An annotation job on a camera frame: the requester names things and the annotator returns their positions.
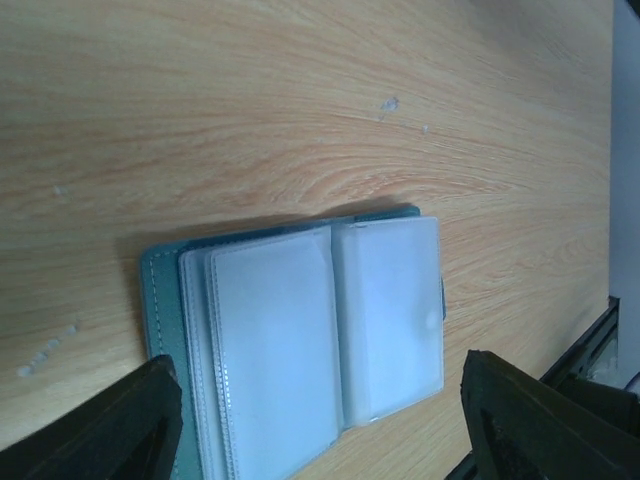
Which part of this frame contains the teal card holder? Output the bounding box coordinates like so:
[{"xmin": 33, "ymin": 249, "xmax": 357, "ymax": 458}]
[{"xmin": 139, "ymin": 206, "xmax": 446, "ymax": 479}]

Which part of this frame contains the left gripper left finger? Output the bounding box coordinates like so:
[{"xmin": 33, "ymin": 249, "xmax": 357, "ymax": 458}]
[{"xmin": 1, "ymin": 355, "xmax": 183, "ymax": 479}]

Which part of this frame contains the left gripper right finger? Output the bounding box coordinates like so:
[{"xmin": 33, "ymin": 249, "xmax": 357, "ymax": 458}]
[{"xmin": 459, "ymin": 349, "xmax": 640, "ymax": 480}]

